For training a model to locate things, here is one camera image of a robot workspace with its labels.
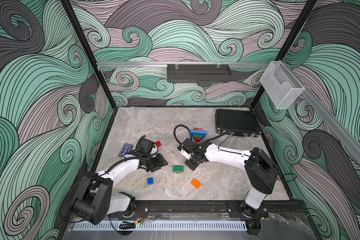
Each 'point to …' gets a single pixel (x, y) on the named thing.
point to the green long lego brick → (199, 136)
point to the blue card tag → (125, 148)
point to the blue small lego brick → (150, 181)
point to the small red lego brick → (159, 144)
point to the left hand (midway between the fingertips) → (165, 163)
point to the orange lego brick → (196, 183)
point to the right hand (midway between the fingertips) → (189, 164)
